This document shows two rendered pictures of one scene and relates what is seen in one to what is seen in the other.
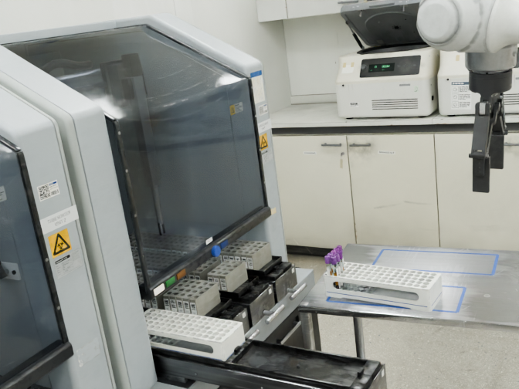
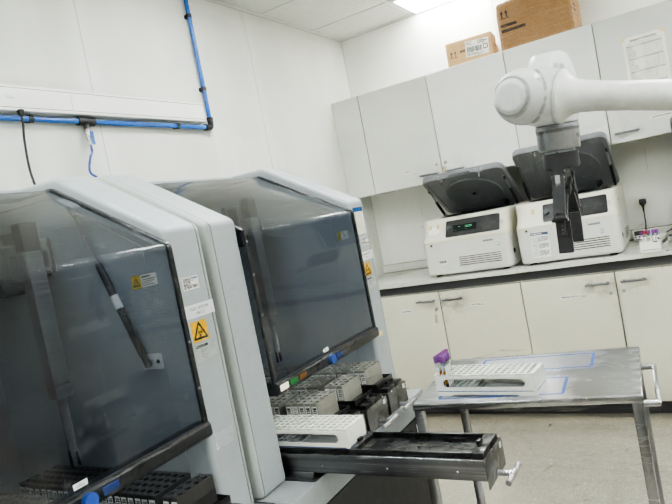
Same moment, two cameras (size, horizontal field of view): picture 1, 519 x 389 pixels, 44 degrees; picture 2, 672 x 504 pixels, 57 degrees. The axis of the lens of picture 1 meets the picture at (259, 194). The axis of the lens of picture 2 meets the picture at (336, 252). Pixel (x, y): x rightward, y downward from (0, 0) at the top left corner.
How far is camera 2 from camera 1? 30 cm
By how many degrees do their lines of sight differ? 13
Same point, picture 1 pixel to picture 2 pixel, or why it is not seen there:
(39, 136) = (182, 236)
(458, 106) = (539, 254)
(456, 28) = (526, 99)
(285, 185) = not seen: hidden behind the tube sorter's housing
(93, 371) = (229, 457)
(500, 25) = (561, 96)
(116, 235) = (246, 331)
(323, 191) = (422, 347)
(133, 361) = (263, 454)
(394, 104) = (480, 258)
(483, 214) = not seen: hidden behind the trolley
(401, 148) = (491, 299)
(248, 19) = not seen: hidden behind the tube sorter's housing
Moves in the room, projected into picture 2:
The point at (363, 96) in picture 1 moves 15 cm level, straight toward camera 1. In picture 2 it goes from (450, 253) to (451, 256)
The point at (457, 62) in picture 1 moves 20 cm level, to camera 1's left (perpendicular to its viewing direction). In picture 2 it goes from (533, 215) to (499, 222)
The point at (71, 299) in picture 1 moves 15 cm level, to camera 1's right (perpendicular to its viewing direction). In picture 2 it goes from (209, 383) to (273, 370)
